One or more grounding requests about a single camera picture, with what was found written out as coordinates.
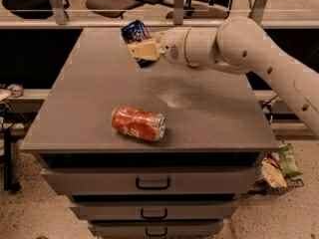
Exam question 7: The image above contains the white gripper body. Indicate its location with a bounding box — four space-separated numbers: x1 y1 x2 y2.
160 27 190 65

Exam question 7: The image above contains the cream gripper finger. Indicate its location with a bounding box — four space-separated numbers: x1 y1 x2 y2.
150 31 165 42
127 40 164 61

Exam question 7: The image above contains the blue pepsi can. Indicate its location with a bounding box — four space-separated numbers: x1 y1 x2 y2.
121 19 156 69

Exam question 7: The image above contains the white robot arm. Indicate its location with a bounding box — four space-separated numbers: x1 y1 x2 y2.
128 17 319 135

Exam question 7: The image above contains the crushed red cola can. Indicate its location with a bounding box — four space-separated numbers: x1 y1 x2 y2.
111 106 165 141

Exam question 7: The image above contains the orange fruit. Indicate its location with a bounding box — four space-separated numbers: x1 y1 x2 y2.
187 63 200 68

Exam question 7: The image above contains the dark office chair middle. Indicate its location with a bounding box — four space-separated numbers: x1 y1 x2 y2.
86 0 144 18

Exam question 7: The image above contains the grey drawer cabinet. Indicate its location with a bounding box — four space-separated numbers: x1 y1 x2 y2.
21 28 276 239

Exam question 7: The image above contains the dark office chair left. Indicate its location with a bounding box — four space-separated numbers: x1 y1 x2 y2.
2 0 70 20

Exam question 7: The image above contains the top grey drawer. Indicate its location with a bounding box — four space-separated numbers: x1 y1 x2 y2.
41 166 258 195

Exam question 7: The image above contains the grey drawer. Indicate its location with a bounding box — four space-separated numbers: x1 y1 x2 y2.
70 201 238 221
41 166 258 195
88 220 223 238

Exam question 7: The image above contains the middle grey drawer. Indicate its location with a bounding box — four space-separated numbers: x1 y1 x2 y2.
70 201 238 221

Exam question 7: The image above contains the tan paper bag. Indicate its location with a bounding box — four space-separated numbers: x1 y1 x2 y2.
261 161 287 188

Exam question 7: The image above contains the green snack bag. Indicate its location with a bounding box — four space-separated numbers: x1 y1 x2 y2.
278 143 302 177

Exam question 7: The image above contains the black stand left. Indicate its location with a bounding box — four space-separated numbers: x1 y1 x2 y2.
0 123 21 193

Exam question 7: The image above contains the bottom grey drawer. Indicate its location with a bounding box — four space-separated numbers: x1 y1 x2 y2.
88 220 223 238

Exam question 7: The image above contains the metal railing frame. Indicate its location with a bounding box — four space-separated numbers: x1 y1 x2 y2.
0 0 319 30

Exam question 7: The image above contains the black cable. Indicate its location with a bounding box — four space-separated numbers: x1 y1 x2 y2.
261 94 280 124

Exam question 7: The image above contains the black wire basket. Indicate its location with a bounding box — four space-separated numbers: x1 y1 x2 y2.
248 177 304 195

